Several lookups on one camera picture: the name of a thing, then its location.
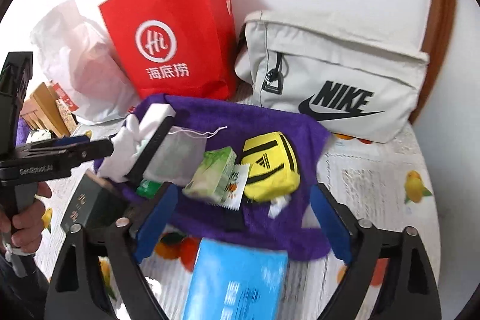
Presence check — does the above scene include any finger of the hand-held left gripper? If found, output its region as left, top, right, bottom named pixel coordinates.
left=32, top=132, right=92, bottom=150
left=17, top=140, right=114, bottom=167

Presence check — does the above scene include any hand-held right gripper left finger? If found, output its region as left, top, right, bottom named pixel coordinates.
left=45, top=185, right=179, bottom=320

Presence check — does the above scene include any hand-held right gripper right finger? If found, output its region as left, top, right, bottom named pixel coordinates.
left=311, top=184, right=441, bottom=320

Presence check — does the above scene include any white glove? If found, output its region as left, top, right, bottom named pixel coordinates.
left=101, top=114, right=151, bottom=184

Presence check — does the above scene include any green foil packet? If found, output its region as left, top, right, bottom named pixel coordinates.
left=137, top=179, right=162, bottom=199

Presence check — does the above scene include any dark green tin box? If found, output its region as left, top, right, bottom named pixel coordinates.
left=60, top=170, right=128, bottom=234

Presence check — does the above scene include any black strap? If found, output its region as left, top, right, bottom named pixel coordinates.
left=127, top=115, right=175, bottom=183

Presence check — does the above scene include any clear plastic bag with wipes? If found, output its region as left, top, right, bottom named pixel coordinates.
left=152, top=125, right=229, bottom=186

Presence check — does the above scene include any green pocket tissue pack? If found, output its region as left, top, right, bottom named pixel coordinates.
left=183, top=148, right=238, bottom=204

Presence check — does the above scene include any small printed sachet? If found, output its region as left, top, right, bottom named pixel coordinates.
left=217, top=163, right=251, bottom=211

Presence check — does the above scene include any yellow black pouch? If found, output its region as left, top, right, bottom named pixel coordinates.
left=240, top=131, right=301, bottom=202

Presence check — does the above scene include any blue tissue pack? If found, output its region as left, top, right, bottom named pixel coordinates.
left=182, top=238, right=289, bottom=320

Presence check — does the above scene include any person's left forearm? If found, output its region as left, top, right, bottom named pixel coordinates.
left=0, top=253, right=49, bottom=320

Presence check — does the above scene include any person's left hand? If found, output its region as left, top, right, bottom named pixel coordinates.
left=10, top=184, right=52, bottom=252

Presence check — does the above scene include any polka dot pillow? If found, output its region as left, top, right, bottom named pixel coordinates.
left=26, top=129, right=52, bottom=145

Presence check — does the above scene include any purple plush toy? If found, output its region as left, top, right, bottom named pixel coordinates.
left=15, top=118, right=31, bottom=145

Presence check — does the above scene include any wooden bed headboard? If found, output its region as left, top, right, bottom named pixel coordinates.
left=20, top=82, right=72, bottom=139

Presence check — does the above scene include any small white cloth piece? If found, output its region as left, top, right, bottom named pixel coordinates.
left=268, top=194, right=293, bottom=219

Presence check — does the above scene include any fruit printed tablecloth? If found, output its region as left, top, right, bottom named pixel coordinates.
left=34, top=80, right=443, bottom=320

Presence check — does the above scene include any purple towel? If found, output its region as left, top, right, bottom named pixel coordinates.
left=94, top=93, right=334, bottom=261

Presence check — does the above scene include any white plastic shopping bag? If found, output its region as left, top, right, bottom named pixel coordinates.
left=30, top=0, right=139, bottom=124

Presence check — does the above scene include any red paper bag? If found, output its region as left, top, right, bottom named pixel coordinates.
left=98, top=0, right=235, bottom=101

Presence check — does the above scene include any grey sling bag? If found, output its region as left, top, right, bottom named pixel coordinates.
left=234, top=10, right=430, bottom=144

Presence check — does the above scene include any wooden door frame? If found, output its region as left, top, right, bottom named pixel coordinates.
left=409, top=0, right=458, bottom=126

